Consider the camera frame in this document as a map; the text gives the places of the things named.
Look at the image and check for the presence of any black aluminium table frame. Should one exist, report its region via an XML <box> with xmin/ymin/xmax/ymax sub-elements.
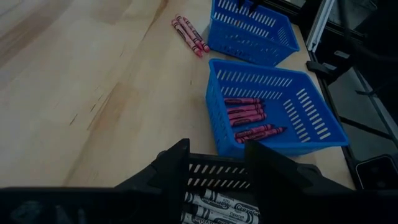
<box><xmin>261</xmin><ymin>0</ymin><xmax>398</xmax><ymax>190</ymax></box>

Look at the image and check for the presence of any black table-level camera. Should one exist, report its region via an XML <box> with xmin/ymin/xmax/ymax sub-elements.
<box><xmin>355</xmin><ymin>154</ymin><xmax>398</xmax><ymax>191</ymax></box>

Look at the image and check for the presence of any blue plastic basket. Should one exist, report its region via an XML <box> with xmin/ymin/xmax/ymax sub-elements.
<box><xmin>206</xmin><ymin>0</ymin><xmax>301</xmax><ymax>68</ymax></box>
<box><xmin>204</xmin><ymin>58</ymin><xmax>350</xmax><ymax>159</ymax></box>

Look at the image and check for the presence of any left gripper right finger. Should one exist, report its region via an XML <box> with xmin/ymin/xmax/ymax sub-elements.
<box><xmin>244</xmin><ymin>140</ymin><xmax>398</xmax><ymax>224</ymax></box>

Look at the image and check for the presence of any black plastic basket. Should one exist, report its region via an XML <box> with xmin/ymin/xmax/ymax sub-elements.
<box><xmin>154</xmin><ymin>149</ymin><xmax>323</xmax><ymax>224</ymax></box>

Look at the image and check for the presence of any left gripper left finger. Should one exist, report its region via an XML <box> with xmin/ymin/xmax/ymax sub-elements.
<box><xmin>0</xmin><ymin>139</ymin><xmax>190</xmax><ymax>224</ymax></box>

